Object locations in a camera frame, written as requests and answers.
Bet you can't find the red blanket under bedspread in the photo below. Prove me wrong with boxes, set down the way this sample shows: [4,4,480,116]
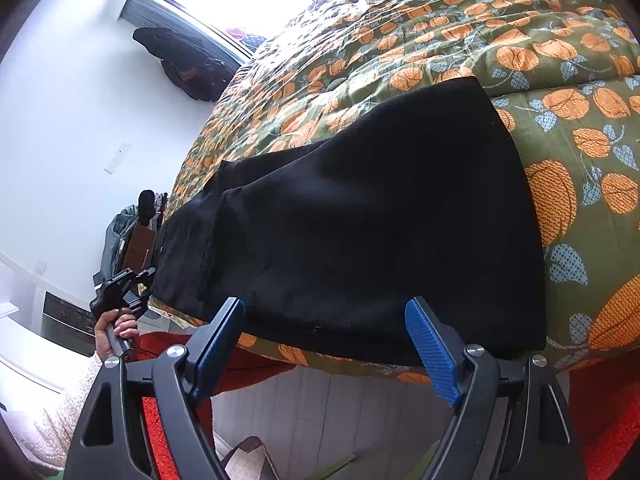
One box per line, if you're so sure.
[138,332,639,479]

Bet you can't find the brown wooden nightstand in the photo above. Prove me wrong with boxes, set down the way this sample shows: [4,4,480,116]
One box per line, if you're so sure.
[120,221,156,272]

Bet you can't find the green orange patterned bedspread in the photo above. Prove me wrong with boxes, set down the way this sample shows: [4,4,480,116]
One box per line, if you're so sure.
[168,0,639,370]

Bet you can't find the person's left hand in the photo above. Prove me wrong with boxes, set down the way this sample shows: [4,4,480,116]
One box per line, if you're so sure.
[94,309,140,362]

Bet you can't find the black pants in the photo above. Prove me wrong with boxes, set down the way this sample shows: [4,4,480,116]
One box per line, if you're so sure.
[151,77,547,366]

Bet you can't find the dark bag by window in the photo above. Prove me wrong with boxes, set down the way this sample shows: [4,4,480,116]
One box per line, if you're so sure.
[132,27,238,103]

